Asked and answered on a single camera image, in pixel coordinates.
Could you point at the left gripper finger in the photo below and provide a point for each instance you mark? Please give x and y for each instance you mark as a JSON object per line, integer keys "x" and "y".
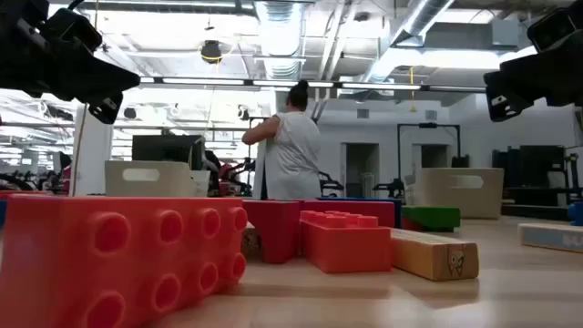
{"x": 105, "y": 82}
{"x": 108, "y": 109}

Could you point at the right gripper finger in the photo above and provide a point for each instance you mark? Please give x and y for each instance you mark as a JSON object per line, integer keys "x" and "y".
{"x": 505, "y": 107}
{"x": 514, "y": 82}

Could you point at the green block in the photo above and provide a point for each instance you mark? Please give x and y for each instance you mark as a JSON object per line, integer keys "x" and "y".
{"x": 432, "y": 216}

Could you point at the wooden block with blue label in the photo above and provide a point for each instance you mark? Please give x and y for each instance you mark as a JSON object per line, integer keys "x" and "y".
{"x": 551, "y": 237}

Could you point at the orange-red Duplo brick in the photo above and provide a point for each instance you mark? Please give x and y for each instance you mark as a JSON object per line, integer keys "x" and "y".
{"x": 346, "y": 248}
{"x": 91, "y": 255}

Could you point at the long wooden block owl print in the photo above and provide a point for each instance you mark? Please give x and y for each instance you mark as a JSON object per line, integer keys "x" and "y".
{"x": 428, "y": 257}

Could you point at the red rectangular wooden block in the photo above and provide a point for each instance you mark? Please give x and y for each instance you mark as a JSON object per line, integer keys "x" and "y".
{"x": 364, "y": 205}

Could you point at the wooden block with face print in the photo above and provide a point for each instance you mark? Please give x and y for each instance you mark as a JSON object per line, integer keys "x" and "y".
{"x": 251, "y": 243}

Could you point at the red wooden arch block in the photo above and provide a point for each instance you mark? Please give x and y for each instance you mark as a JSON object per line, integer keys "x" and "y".
{"x": 273, "y": 232}

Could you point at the black background robot arm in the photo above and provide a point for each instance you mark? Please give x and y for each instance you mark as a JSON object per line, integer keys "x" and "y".
{"x": 391, "y": 187}
{"x": 13, "y": 182}
{"x": 329, "y": 186}

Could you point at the white pillar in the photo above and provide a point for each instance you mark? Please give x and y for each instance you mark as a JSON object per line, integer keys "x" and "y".
{"x": 95, "y": 155}

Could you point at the black monitor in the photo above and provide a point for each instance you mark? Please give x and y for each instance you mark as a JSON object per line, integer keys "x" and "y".
{"x": 166, "y": 150}

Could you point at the black equipment rack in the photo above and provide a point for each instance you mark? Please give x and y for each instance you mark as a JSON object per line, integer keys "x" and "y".
{"x": 537, "y": 173}

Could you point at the white plastic bin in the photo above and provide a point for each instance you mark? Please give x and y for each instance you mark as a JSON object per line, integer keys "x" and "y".
{"x": 460, "y": 198}
{"x": 146, "y": 182}

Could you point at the black ceiling dome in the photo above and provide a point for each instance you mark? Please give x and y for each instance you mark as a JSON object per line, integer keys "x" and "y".
{"x": 211, "y": 51}

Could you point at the red and black robot gear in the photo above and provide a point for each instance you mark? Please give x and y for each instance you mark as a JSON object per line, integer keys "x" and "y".
{"x": 230, "y": 175}

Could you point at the long ceiling light bar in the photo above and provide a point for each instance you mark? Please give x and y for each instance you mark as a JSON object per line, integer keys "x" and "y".
{"x": 291, "y": 83}

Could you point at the person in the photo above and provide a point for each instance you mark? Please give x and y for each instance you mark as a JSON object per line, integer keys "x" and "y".
{"x": 291, "y": 155}

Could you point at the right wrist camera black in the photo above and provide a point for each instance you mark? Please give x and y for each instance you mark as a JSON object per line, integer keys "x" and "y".
{"x": 553, "y": 29}

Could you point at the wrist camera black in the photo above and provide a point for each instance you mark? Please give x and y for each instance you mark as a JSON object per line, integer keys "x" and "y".
{"x": 73, "y": 29}
{"x": 553, "y": 29}

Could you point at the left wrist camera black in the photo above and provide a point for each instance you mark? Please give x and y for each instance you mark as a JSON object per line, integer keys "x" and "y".
{"x": 73, "y": 29}

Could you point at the grey rectangular air duct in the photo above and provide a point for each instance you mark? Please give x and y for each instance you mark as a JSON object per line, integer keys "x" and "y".
{"x": 464, "y": 35}

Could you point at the black gantry frame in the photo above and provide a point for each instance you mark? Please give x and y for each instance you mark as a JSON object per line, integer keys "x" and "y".
{"x": 428, "y": 125}

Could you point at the black aluminium table frame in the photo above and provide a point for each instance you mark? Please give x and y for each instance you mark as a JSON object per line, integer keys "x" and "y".
{"x": 533, "y": 212}

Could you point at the silver ribbed ceiling duct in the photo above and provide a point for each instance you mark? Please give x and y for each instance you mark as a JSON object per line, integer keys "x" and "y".
{"x": 279, "y": 41}

